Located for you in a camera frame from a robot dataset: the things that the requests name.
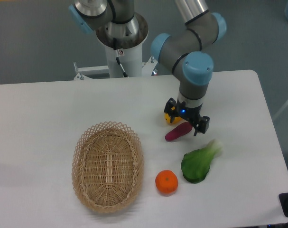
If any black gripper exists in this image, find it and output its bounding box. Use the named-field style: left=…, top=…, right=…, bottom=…
left=164, top=98, right=210, bottom=136

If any purple sweet potato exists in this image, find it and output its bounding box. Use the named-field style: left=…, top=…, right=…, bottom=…
left=165, top=122, right=193, bottom=142

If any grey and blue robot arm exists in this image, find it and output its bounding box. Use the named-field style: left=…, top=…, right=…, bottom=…
left=69, top=0, right=227, bottom=133

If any yellow mango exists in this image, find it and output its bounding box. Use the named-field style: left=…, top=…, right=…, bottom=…
left=164, top=106, right=182, bottom=125

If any green bok choy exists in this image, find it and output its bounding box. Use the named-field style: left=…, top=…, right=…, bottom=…
left=180, top=139, right=223, bottom=183

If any orange tangerine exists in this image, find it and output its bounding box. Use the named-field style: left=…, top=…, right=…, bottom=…
left=155, top=170, right=178, bottom=195

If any oval wicker basket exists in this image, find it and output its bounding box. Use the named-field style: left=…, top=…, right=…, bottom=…
left=72, top=121, right=144, bottom=213

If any white metal base frame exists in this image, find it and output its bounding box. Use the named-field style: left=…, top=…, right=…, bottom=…
left=73, top=56, right=161, bottom=81

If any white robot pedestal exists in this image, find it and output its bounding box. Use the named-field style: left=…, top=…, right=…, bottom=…
left=96, top=13, right=149, bottom=78

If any black cable on pedestal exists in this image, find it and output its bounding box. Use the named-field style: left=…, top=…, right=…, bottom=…
left=112, top=38, right=129, bottom=78

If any white frame at right edge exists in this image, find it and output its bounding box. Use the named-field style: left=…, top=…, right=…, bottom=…
left=272, top=99, right=288, bottom=123

